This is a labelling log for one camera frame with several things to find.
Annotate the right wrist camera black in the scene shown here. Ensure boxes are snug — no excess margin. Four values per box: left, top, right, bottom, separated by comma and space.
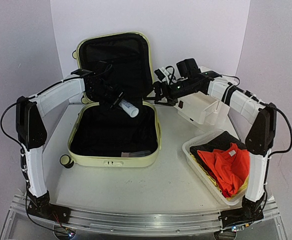
154, 58, 201, 85

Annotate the black garment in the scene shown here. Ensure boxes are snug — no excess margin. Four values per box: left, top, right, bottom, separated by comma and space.
190, 131, 247, 166

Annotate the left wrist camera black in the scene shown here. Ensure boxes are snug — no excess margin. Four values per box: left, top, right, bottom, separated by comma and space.
70, 61, 114, 81

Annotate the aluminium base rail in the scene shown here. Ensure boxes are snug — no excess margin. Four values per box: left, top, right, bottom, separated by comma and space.
0, 194, 287, 240

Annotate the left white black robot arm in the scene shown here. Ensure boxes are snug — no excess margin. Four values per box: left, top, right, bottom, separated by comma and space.
8, 69, 124, 225

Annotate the white three-drawer storage cabinet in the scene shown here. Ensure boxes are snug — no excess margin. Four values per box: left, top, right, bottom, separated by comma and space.
174, 70, 229, 128

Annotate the left base black cable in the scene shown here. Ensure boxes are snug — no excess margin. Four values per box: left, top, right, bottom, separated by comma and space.
23, 197, 61, 235

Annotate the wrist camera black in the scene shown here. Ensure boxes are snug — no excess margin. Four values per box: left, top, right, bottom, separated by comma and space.
70, 61, 114, 81
154, 58, 201, 85

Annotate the pale green hard-shell suitcase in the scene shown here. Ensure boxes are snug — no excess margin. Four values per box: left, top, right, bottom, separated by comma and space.
59, 32, 161, 169

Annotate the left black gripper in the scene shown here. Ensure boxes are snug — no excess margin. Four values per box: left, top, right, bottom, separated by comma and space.
89, 81, 130, 112

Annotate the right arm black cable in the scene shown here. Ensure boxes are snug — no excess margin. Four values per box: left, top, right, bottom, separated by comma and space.
220, 76, 292, 208

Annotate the white grey tube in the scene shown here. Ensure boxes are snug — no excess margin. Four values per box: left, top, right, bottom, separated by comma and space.
119, 99, 139, 118

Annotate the white perforated plastic basket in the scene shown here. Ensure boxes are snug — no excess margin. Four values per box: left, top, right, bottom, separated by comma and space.
182, 128, 248, 206

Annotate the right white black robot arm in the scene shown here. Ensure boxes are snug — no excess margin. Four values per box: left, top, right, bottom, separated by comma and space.
153, 69, 287, 231

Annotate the yellow garment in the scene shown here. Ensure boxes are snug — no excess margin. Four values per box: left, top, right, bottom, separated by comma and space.
190, 153, 236, 201

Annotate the orange red garment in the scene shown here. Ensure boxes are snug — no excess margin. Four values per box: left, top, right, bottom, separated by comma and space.
197, 143, 250, 196

